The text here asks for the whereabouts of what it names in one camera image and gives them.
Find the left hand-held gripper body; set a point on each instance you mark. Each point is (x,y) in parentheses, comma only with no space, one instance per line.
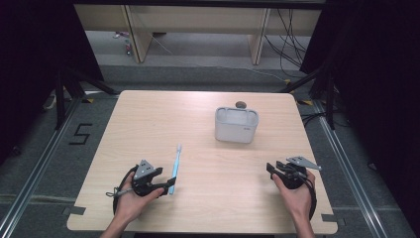
(144,170)

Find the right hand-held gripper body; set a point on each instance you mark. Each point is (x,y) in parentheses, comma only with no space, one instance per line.
(294,178)

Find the blue toothbrush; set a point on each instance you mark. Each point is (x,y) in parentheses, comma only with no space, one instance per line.
(175,168)

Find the white plastic container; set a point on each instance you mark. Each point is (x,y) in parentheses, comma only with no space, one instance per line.
(236,130)

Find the person's right hand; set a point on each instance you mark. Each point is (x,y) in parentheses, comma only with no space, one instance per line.
(298,200)

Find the person's left hand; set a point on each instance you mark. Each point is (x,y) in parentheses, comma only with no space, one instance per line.
(128,206)

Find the black metal stand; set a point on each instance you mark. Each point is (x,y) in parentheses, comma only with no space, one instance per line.
(60,99)
(330,99)

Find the small colourful floor clutter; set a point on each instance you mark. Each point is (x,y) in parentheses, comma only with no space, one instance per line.
(127,47)

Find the dark curtain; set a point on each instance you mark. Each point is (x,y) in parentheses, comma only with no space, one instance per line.
(379,82)
(36,66)

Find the light wooden shelf unit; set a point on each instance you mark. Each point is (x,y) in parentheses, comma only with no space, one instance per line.
(198,16)

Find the aluminium floor rail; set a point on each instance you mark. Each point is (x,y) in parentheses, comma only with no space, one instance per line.
(36,175)
(350,172)

